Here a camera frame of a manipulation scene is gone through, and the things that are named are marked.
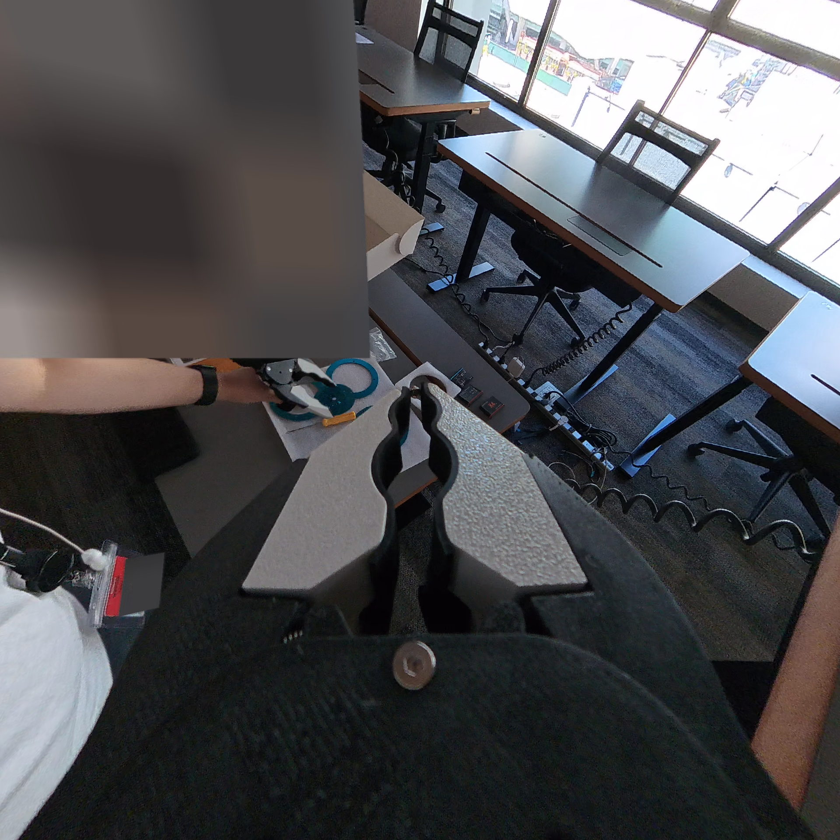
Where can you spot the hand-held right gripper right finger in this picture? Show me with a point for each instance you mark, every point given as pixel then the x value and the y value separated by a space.
pixel 512 525

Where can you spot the black slat-back chair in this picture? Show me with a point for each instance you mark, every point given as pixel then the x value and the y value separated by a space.
pixel 676 128
pixel 449 19

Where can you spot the black wristwatch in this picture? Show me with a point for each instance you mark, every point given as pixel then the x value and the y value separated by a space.
pixel 207 385

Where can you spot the clear plastic wrapper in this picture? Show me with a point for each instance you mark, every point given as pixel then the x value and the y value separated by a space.
pixel 382 344

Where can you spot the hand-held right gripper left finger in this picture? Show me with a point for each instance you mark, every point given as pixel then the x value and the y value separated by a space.
pixel 315 525

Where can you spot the teal perforated metal disc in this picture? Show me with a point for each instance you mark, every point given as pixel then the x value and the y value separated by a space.
pixel 341 397

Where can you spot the person's left hand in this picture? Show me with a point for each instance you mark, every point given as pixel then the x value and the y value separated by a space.
pixel 243 387

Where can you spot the small black box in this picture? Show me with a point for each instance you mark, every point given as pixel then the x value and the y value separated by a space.
pixel 460 377
pixel 492 407
pixel 470 395

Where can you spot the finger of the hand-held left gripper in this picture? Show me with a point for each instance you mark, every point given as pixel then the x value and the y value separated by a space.
pixel 315 375
pixel 308 399

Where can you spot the person's white shirt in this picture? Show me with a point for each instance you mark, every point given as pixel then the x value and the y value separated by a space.
pixel 46 689

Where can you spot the clear badge holder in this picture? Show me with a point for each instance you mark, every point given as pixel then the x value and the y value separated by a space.
pixel 108 594

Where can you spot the large grid window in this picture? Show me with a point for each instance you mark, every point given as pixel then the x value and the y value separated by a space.
pixel 656 52

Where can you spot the white foam sheet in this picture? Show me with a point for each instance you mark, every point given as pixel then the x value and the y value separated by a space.
pixel 295 439

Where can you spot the white power strip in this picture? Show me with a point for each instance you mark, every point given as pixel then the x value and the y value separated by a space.
pixel 558 407

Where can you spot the person's left forearm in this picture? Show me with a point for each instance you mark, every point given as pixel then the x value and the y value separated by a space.
pixel 98 387

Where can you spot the white foam square frame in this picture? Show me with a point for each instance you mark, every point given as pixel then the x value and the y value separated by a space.
pixel 426 365

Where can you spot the wood-edged black office desk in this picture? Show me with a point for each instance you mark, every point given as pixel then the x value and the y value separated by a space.
pixel 407 72
pixel 590 210

